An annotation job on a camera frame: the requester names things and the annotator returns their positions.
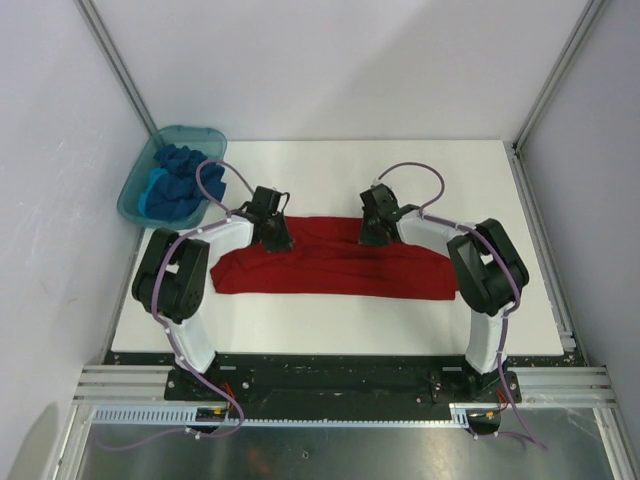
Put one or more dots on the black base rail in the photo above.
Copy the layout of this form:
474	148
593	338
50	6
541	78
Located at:
334	387

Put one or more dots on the left aluminium frame post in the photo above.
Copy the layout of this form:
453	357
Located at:
107	46

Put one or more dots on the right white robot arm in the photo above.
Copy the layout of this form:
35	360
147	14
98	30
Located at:
488	269

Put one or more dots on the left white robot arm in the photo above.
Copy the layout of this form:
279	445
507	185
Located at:
170	282

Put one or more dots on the light blue t shirt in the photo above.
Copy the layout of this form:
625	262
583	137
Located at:
150	195

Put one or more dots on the right aluminium frame post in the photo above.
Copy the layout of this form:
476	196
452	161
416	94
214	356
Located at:
572	48

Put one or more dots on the dark blue t shirt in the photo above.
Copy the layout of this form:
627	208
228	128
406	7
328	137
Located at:
179	189

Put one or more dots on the teal plastic bin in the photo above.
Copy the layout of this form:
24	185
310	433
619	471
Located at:
208	175

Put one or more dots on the aluminium frame post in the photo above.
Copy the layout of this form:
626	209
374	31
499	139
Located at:
107	46
572	48

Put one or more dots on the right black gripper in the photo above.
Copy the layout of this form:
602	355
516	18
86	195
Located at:
365	238

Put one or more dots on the red t shirt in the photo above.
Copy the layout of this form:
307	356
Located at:
327	259

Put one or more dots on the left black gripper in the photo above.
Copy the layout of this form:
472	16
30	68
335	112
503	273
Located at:
285	242

